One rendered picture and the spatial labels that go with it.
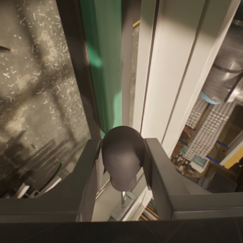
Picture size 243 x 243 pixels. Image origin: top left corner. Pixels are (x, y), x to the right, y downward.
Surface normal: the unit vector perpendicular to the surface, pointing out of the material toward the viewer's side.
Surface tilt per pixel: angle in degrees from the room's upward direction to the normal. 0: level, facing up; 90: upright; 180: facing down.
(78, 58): 90
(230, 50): 90
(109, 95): 0
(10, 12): 0
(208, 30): 90
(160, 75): 90
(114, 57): 0
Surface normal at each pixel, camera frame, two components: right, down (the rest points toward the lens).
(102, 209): -0.01, -0.62
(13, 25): 0.78, 0.48
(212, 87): -0.65, 0.46
